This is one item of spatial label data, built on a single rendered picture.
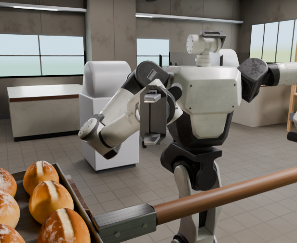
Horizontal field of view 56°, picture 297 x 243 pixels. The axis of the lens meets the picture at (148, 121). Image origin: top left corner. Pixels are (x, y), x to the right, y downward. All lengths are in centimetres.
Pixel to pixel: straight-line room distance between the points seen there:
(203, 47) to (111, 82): 252
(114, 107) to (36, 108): 441
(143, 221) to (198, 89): 64
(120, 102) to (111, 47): 644
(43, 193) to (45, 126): 493
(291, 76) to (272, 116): 552
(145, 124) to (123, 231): 25
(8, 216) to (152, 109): 32
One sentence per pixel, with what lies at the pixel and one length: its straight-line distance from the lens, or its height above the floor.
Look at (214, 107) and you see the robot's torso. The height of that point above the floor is 126.
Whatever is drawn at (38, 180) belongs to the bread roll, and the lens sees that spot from 55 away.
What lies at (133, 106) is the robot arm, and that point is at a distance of 77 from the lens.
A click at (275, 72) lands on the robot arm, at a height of 138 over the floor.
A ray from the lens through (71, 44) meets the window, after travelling 761.
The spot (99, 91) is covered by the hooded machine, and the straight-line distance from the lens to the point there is 342.
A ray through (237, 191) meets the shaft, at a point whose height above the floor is 120.
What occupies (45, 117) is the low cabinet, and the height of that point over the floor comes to 38.
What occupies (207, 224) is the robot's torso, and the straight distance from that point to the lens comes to 130.
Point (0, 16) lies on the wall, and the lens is 751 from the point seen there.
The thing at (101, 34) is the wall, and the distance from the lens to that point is 730.
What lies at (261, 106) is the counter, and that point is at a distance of 639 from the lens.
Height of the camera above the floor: 143
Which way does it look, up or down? 13 degrees down
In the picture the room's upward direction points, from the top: straight up
